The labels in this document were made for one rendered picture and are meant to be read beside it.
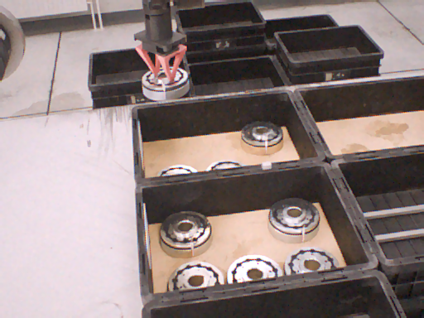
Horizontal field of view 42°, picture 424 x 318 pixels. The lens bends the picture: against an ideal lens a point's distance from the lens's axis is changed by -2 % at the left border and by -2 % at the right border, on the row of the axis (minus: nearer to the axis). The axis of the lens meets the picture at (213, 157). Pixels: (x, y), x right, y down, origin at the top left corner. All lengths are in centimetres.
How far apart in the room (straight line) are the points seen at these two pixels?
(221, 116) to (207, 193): 31
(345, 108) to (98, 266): 73
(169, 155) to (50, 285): 41
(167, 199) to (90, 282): 27
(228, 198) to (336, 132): 40
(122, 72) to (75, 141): 84
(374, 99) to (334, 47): 115
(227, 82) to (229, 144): 120
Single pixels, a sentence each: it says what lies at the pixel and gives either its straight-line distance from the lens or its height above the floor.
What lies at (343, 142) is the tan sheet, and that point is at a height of 83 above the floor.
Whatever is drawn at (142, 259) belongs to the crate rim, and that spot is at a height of 92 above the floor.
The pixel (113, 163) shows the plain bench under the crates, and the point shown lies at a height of 70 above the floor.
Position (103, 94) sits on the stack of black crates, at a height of 55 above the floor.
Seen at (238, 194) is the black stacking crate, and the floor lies 88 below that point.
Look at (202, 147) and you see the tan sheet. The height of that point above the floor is 83.
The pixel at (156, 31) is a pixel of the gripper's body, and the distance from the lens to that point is 118.
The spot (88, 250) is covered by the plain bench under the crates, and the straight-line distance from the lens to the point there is 134.
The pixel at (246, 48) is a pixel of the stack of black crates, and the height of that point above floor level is 48.
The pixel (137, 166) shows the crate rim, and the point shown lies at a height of 93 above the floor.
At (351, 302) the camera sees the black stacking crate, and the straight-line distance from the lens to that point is 100.
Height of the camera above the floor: 164
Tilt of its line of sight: 37 degrees down
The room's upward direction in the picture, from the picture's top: 3 degrees counter-clockwise
